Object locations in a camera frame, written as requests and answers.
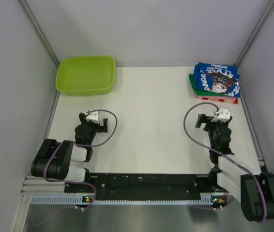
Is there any lime green plastic tub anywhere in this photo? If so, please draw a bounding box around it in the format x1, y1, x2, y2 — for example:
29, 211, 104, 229
55, 56, 116, 96

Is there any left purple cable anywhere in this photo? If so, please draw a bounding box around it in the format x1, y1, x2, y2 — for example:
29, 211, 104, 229
43, 109, 118, 213

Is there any left aluminium corner post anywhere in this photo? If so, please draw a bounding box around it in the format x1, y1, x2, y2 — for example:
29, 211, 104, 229
19, 0, 60, 68

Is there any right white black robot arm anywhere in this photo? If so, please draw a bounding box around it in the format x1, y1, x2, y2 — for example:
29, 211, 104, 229
196, 114, 274, 222

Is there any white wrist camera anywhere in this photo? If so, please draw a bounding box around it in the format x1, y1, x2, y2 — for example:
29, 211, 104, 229
212, 108, 230, 123
84, 110, 99, 124

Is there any aluminium frame rail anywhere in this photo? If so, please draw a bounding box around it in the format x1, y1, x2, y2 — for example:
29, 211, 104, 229
20, 175, 274, 195

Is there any blue printed t shirt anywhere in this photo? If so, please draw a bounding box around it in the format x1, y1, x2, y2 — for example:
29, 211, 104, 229
193, 62, 241, 98

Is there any folded red patterned t shirt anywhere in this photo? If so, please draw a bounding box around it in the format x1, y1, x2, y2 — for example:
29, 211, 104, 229
194, 92, 239, 104

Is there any folded green t shirt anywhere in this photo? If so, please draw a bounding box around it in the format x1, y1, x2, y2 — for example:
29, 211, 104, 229
189, 74, 205, 96

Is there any aluminium corner post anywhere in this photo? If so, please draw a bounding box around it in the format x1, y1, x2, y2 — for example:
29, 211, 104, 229
234, 0, 274, 67
19, 0, 60, 68

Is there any grey slotted cable duct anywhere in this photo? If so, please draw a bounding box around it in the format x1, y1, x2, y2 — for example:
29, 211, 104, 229
30, 194, 227, 206

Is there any right aluminium corner post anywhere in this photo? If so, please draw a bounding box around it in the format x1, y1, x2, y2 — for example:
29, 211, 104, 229
234, 0, 274, 67

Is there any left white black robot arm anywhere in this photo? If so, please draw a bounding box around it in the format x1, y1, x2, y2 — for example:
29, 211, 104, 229
31, 111, 108, 192

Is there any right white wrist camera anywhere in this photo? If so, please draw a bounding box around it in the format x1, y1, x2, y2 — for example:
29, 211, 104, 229
212, 108, 230, 123

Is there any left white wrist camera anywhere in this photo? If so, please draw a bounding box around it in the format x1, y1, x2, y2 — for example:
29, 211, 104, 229
84, 110, 99, 124

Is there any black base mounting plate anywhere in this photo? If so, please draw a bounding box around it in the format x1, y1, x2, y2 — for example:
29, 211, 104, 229
63, 172, 238, 201

